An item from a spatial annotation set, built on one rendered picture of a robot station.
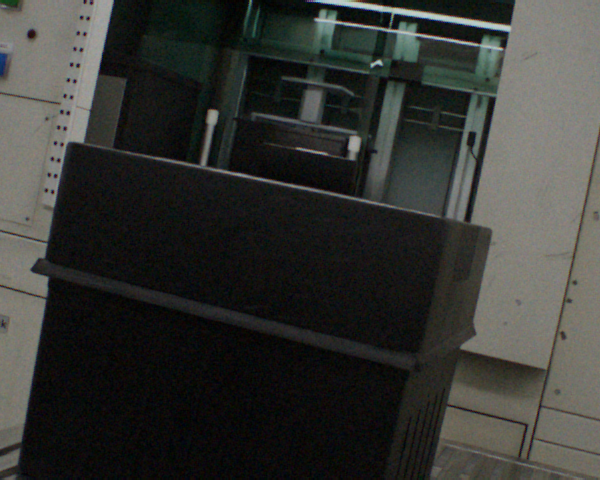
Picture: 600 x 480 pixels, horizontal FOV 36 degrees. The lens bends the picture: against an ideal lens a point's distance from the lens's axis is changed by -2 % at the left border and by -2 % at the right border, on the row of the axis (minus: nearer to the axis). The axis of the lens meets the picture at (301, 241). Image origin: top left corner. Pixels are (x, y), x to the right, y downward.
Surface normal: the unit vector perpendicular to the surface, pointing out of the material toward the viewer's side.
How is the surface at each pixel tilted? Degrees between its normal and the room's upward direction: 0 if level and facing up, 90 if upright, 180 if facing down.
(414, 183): 90
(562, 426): 90
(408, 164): 90
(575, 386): 90
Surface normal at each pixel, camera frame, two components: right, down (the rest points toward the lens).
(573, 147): -0.29, -0.01
